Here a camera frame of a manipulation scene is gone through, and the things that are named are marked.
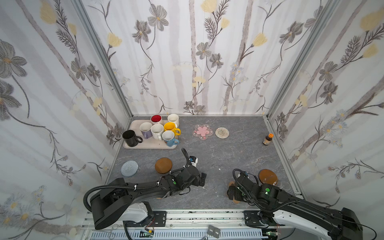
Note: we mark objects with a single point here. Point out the white mug centre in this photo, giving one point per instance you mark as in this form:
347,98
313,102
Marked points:
157,131

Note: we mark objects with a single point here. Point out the blue mug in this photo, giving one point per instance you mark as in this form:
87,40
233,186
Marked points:
169,138

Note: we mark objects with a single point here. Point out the dark brown glossy round coaster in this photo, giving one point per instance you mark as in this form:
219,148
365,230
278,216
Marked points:
268,177

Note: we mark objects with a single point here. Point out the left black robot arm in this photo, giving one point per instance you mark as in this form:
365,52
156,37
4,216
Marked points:
108,203

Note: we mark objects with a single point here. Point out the brown paw print coaster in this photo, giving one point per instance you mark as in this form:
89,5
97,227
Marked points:
233,193

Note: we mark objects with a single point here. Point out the white mug back right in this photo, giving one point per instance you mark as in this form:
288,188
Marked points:
174,118

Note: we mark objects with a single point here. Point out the white braided round coaster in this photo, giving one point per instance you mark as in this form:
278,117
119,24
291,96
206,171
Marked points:
222,133

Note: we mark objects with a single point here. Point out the beige plastic tray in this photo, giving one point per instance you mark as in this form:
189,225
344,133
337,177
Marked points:
147,143

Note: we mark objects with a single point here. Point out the small brown bottle orange cap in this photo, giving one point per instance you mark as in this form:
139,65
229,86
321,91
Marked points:
268,139

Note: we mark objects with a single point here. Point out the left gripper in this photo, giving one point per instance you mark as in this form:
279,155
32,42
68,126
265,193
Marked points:
201,179

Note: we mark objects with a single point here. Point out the yellow mug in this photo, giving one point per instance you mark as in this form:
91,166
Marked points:
172,127

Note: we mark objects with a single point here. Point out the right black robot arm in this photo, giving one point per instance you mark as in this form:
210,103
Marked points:
277,206

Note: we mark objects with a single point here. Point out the brown round wooden coaster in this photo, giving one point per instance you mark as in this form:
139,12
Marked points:
163,165

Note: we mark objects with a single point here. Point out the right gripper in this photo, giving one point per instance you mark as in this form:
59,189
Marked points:
232,192

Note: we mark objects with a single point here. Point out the lavender mug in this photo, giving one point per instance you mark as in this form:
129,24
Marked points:
145,129

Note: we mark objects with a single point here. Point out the pink cherry blossom coaster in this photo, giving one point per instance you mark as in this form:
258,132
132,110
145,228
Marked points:
202,131

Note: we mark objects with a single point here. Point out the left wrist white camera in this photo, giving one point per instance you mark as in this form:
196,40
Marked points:
193,161

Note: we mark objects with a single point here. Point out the black mug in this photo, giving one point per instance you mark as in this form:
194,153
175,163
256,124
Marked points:
131,139

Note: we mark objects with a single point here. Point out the grey blue round coaster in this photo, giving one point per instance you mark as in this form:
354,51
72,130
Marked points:
129,168

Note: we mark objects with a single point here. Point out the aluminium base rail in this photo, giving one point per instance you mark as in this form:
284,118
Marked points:
227,224

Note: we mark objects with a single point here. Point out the red interior white mug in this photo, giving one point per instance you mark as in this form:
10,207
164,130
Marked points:
156,119

